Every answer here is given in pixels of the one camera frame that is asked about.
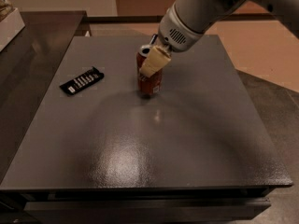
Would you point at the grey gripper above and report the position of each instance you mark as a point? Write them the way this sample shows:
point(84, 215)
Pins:
point(177, 35)

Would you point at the red coke can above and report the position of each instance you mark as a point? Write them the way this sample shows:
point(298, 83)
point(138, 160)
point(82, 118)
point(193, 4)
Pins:
point(147, 85)

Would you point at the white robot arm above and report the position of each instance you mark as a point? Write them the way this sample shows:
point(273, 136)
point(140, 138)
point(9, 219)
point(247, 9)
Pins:
point(285, 11)

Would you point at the dark side counter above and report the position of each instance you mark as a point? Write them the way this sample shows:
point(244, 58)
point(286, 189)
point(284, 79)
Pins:
point(27, 66)

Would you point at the white box on counter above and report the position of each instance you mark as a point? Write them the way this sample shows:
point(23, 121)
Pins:
point(11, 23)

